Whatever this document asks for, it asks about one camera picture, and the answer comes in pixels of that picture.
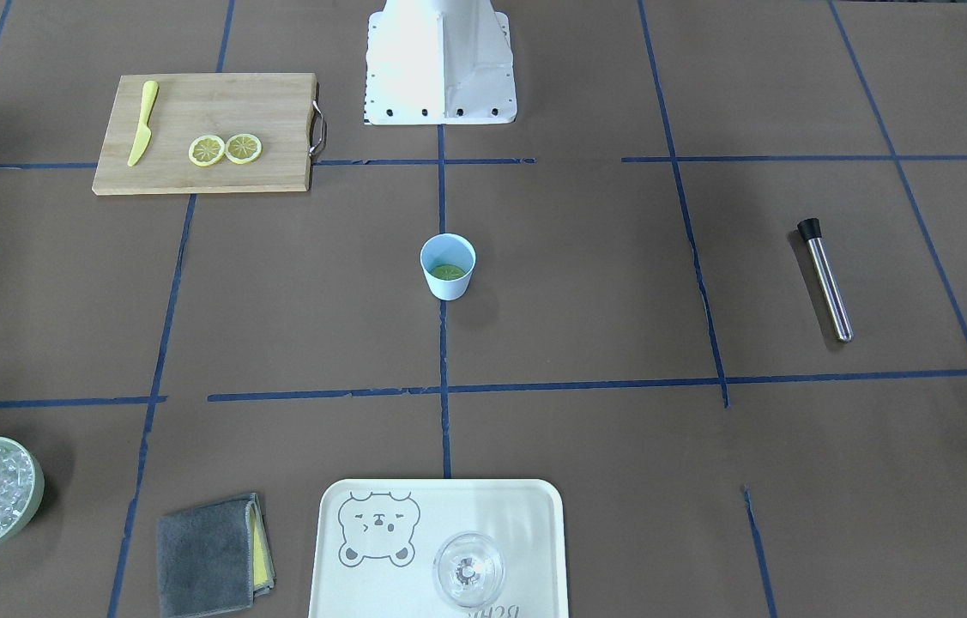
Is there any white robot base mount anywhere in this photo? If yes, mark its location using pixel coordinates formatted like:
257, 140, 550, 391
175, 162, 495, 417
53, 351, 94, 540
363, 1, 518, 126

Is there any light blue cup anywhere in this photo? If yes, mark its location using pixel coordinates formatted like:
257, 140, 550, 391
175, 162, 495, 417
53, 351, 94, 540
418, 233, 476, 301

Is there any grey folded cloth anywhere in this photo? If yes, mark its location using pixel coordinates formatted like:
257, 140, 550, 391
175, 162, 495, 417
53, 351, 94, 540
157, 493, 276, 617

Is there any steel muddler black tip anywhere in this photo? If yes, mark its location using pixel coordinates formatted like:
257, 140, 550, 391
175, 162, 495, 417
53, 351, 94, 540
796, 218, 855, 343

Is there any lemon slice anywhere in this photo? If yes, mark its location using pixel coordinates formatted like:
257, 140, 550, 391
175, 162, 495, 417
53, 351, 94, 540
186, 134, 226, 167
428, 264, 468, 282
224, 133, 263, 165

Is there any yellow plastic knife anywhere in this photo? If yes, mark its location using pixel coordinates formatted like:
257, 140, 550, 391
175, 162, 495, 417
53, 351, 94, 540
126, 81, 159, 167

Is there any cream bear tray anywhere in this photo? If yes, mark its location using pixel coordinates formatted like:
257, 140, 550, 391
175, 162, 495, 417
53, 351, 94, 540
308, 480, 570, 617

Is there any clear wine glass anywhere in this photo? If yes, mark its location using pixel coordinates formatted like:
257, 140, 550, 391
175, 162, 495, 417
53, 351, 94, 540
432, 531, 506, 610

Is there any wooden cutting board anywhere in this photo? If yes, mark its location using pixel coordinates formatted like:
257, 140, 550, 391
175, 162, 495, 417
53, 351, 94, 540
92, 73, 317, 196

